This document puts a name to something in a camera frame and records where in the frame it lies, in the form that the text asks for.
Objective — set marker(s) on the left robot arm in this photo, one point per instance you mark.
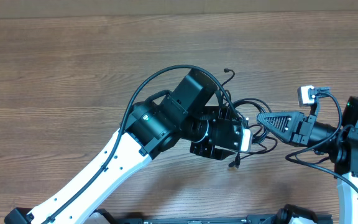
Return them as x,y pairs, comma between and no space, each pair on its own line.
198,110

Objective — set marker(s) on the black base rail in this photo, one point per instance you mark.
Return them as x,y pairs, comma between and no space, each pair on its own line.
250,219

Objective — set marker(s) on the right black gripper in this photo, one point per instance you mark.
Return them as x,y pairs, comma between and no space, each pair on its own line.
302,130

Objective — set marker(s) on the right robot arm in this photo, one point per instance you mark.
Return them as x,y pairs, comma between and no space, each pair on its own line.
333,150

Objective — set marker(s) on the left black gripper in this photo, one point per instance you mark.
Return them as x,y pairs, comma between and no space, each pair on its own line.
209,151

